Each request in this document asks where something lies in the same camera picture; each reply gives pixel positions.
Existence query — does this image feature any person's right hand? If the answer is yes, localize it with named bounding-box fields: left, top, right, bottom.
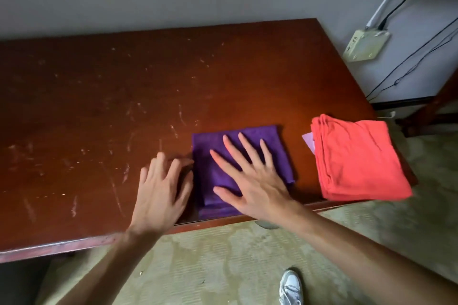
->
left=209, top=132, right=305, bottom=225

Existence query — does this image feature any person's left hand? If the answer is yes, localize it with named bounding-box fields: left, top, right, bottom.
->
left=129, top=152, right=195, bottom=236

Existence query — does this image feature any purple cloth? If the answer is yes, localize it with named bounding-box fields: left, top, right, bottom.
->
left=191, top=125, right=296, bottom=220

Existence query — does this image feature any orange cloth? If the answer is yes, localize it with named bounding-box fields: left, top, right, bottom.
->
left=310, top=113, right=413, bottom=202

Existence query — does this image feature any person's right forearm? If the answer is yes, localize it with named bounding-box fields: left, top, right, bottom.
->
left=286, top=204, right=458, bottom=305

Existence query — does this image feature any person's left forearm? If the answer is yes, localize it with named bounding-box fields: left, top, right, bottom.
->
left=57, top=228, right=162, bottom=305

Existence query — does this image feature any lilac paper tag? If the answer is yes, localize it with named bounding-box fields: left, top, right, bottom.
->
left=302, top=132, right=316, bottom=154

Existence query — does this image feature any white shoe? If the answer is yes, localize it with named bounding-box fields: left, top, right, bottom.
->
left=279, top=269, right=304, bottom=305

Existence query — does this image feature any reddish brown wooden table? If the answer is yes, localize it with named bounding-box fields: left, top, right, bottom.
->
left=0, top=18, right=418, bottom=264

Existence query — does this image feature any dark wooden chair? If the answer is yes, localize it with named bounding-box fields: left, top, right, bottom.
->
left=395, top=69, right=458, bottom=137

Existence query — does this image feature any thin tangled black cable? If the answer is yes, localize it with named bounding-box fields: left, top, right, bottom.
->
left=368, top=28, right=458, bottom=102

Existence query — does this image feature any cream wall socket box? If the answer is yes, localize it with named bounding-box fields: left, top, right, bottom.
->
left=342, top=29, right=391, bottom=63

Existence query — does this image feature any long black cable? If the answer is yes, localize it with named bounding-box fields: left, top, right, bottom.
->
left=365, top=17, right=458, bottom=100

